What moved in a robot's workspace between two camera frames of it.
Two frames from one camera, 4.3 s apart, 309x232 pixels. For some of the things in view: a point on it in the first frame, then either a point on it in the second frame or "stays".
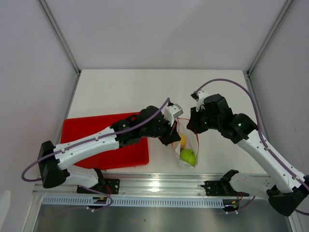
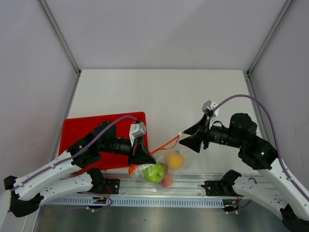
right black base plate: [221, 188] stays
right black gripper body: [213, 123] to [217, 134]
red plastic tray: [135, 153] stays
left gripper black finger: [173, 136] to [140, 155]
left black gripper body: [161, 127] to [122, 146]
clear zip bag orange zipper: [187, 148] to [160, 155]
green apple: [188, 155] to [154, 173]
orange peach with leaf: [183, 141] to [175, 160]
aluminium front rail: [146, 186] stays
